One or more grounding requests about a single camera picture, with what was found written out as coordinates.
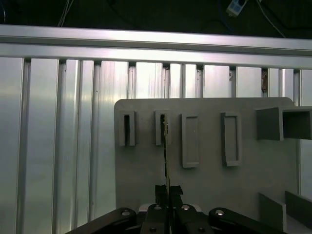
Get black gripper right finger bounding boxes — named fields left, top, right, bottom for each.
left=169, top=185, right=291, bottom=234

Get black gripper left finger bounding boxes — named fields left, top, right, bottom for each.
left=64, top=184, right=169, bottom=234

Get green RAM stick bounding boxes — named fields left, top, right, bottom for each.
left=162, top=114, right=171, bottom=234

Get white power strip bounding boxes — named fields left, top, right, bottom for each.
left=226, top=0, right=247, bottom=17

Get gray parts rack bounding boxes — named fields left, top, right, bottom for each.
left=114, top=97, right=312, bottom=234

